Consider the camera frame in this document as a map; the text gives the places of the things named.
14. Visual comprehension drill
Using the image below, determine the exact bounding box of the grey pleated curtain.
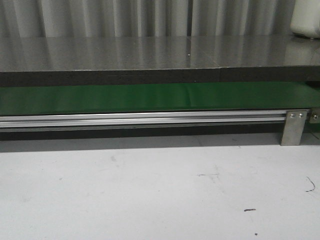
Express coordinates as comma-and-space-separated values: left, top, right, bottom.
0, 0, 295, 38

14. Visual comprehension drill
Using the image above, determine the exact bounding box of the green conveyor belt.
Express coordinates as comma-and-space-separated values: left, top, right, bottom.
0, 82, 320, 116

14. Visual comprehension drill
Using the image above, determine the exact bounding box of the aluminium conveyor side rail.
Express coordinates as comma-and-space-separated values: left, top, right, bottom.
0, 110, 287, 129

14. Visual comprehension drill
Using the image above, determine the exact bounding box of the steel end bracket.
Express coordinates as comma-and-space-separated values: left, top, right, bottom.
308, 107, 320, 124

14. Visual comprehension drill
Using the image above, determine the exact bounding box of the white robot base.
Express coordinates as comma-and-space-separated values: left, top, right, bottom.
290, 0, 320, 39

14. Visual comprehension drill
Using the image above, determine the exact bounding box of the steel conveyor support bracket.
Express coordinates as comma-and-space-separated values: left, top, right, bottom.
280, 110, 308, 146

